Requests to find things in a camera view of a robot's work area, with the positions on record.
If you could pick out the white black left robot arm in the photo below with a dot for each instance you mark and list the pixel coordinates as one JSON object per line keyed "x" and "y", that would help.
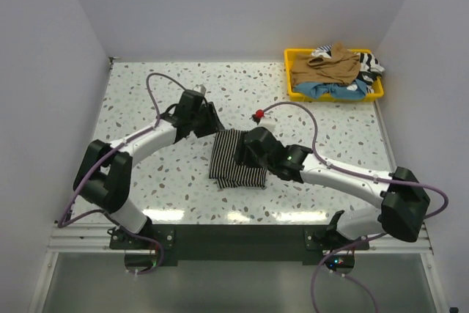
{"x": 104, "y": 176}

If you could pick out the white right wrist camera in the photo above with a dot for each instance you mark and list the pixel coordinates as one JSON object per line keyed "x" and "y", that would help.
{"x": 261, "y": 118}

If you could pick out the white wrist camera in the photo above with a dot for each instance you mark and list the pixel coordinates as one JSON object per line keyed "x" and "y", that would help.
{"x": 200, "y": 88}
{"x": 261, "y": 118}

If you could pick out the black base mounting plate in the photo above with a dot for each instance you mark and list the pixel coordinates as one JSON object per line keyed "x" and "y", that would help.
{"x": 167, "y": 244}

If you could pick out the blue tank top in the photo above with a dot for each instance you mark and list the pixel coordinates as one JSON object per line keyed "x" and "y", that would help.
{"x": 357, "y": 90}

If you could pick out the black white striped tank top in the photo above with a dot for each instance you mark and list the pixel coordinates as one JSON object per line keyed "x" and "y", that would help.
{"x": 224, "y": 169}

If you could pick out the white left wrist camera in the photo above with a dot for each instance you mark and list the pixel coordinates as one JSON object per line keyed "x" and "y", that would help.
{"x": 200, "y": 88}

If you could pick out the yellow plastic bin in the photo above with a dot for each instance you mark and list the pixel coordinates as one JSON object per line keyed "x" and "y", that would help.
{"x": 289, "y": 57}

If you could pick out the tan tank top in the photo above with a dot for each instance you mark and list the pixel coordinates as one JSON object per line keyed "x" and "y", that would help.
{"x": 341, "y": 67}

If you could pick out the navy white striped tank top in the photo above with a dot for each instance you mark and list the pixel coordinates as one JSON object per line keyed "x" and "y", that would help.
{"x": 371, "y": 69}

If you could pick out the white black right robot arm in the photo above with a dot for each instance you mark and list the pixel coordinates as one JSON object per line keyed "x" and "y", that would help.
{"x": 396, "y": 204}

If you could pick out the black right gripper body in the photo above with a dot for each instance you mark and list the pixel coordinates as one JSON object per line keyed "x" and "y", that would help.
{"x": 245, "y": 157}

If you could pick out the aluminium frame rail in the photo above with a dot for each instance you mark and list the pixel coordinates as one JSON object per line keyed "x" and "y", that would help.
{"x": 93, "y": 238}

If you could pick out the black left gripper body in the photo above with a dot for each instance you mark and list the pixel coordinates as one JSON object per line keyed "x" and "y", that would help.
{"x": 204, "y": 122}

